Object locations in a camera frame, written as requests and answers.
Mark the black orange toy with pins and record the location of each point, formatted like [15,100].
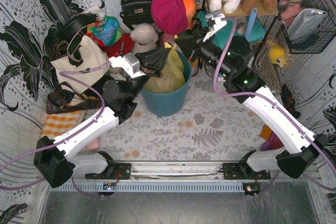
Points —
[288,101]

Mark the blue handled mop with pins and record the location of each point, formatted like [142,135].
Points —
[251,21]

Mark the pink striped plush doll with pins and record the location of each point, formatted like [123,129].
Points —
[168,39]

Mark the orange plush toy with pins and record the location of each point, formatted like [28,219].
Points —
[190,7]

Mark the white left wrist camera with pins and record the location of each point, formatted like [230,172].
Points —
[129,63]

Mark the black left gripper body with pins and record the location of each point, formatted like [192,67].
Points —
[146,67]

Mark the black metal shelf rack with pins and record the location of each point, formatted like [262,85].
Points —
[264,18]

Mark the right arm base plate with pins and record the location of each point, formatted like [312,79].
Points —
[236,171]

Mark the black wire basket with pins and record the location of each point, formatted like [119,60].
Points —
[317,41]

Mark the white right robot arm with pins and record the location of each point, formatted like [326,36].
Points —
[300,146]

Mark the black leather handbag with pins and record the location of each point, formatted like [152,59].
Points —
[135,12]

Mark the teal folded cloth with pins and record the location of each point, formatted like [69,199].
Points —
[221,37]

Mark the grey patterned pouch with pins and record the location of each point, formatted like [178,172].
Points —
[241,26]

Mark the cream canvas tote bag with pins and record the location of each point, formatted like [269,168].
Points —
[92,57]

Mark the aluminium mounting rail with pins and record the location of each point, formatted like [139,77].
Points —
[176,169]

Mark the teal plastic trash bin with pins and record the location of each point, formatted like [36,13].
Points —
[168,104]

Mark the red fabric bag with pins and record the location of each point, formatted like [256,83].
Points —
[122,47]

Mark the yellow-green trash bag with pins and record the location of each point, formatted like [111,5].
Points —
[172,74]

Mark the magenta fabric bag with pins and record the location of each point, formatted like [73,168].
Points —
[169,16]

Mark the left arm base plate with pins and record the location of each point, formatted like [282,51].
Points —
[122,171]

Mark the dark brown leather bag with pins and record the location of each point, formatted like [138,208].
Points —
[65,100]

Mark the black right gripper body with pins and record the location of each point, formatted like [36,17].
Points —
[199,44]

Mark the yellow plush duck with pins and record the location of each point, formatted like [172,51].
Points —
[276,53]

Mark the pink rolled towel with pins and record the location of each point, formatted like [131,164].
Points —
[93,145]

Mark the white plush lamb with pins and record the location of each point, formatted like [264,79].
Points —
[144,37]

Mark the orange white checked cloth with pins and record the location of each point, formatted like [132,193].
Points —
[58,124]

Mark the colourful striped bag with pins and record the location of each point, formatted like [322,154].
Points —
[105,32]

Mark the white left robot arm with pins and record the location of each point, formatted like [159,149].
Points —
[58,160]

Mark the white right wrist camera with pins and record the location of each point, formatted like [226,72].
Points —
[216,21]

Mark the silver foil pouch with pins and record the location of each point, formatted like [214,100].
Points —
[306,22]

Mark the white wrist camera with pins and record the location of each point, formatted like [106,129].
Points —
[216,21]
[129,63]

